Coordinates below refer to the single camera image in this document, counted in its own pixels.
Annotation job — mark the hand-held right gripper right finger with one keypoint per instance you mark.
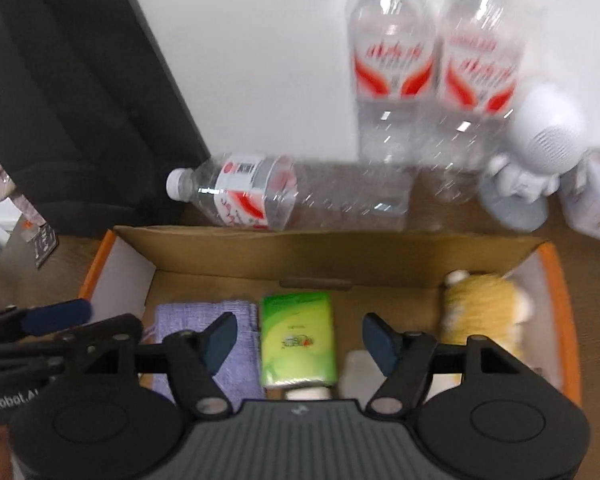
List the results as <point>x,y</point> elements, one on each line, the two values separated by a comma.
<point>380,342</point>

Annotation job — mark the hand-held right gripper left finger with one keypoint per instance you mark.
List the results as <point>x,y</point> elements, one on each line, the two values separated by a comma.
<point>220,337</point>

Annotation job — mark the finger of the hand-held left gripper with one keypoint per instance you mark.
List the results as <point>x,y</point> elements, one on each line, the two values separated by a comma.
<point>100,330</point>
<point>55,314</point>

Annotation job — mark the purple burlap pouch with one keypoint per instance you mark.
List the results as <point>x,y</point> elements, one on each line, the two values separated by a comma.
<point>240,360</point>

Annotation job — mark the green tissue packet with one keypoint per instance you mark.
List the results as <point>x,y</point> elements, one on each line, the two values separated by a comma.
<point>297,340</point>

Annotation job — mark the orange cardboard box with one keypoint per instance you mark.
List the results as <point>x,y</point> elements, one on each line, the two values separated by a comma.
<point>330,260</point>

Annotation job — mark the white and tan plush alpaca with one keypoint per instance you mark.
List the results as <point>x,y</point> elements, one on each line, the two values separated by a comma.
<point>485,310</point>

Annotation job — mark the small dark card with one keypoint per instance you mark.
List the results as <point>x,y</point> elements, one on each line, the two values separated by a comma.
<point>42,242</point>

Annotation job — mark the mottled pink ceramic vase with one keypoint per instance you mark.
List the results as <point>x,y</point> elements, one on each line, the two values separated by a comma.
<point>0,180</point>

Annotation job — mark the clear water bottle red label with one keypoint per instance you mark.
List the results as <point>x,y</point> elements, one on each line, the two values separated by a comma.
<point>480,80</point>
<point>260,192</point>
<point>392,70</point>

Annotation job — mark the black paper bag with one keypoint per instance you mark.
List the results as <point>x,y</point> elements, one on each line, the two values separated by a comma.
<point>80,85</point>

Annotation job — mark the white robot speaker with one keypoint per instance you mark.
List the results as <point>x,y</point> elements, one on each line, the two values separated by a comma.
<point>535,140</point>

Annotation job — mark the white tin box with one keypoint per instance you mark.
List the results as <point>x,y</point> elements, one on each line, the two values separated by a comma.
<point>595,195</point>

